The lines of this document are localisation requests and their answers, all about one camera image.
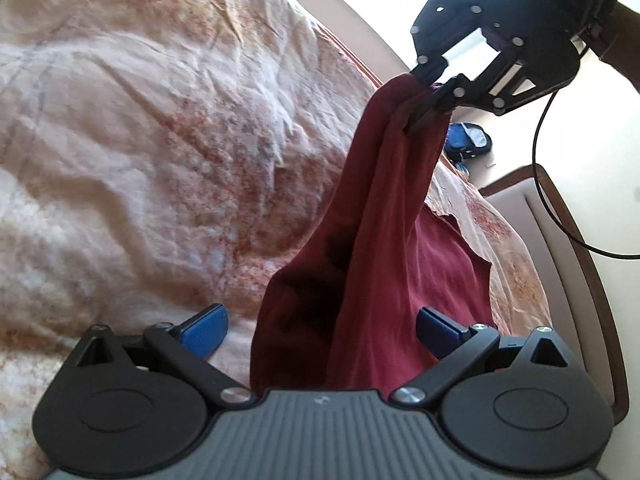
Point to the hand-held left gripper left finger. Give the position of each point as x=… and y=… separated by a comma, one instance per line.
x=204, y=332

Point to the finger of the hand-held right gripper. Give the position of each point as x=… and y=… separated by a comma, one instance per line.
x=435, y=35
x=467, y=94

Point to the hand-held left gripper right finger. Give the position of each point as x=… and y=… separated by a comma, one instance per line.
x=439, y=332

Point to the maroon garment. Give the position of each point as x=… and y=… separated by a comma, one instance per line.
x=380, y=210

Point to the person's right forearm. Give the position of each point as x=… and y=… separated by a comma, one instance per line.
x=625, y=45

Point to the blue backpack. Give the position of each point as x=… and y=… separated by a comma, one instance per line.
x=467, y=141

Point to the small blue object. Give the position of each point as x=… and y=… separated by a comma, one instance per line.
x=462, y=167

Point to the wooden padded headboard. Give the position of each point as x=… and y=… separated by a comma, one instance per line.
x=575, y=285

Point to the orange floral bedspread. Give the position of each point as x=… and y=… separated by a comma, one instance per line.
x=125, y=135

